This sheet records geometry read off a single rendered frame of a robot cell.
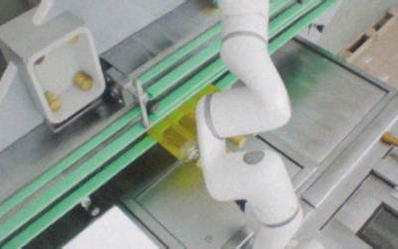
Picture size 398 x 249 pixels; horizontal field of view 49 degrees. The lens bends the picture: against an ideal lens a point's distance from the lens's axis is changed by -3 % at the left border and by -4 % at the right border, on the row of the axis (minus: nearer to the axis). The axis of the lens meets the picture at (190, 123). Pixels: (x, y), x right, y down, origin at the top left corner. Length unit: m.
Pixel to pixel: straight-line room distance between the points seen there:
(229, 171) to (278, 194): 0.09
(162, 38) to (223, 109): 0.54
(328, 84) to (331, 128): 0.20
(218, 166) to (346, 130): 0.77
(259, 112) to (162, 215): 0.57
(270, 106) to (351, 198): 0.67
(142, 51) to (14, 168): 0.46
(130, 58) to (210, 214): 0.47
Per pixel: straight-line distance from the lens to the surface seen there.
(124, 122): 1.24
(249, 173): 0.76
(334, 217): 1.32
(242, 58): 0.76
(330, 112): 1.54
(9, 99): 1.18
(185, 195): 1.28
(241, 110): 0.77
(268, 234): 0.86
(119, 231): 1.24
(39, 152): 1.22
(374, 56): 5.25
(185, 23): 1.33
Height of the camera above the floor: 1.63
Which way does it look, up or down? 29 degrees down
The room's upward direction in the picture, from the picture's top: 127 degrees clockwise
